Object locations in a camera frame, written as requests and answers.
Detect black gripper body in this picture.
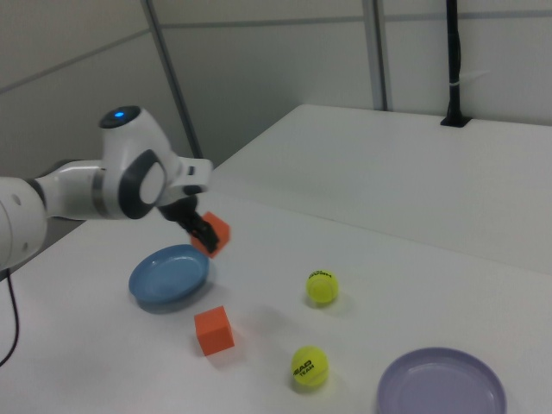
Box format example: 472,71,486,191
159,196,204,230

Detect blue plate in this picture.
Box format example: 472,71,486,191
128,244,211,310

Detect grey partition post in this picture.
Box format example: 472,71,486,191
141,0,204,160
365,0,394,111

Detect black camera pole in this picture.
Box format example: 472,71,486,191
439,0,472,129

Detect orange cube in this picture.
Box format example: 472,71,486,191
193,305,236,357
189,210,231,260

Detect purple plate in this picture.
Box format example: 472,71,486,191
377,347,508,414

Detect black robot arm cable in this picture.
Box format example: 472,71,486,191
0,267,21,367

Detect yellow tennis ball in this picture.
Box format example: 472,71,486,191
291,345,330,386
305,269,341,306

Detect white cable tie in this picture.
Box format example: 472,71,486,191
448,68,491,90

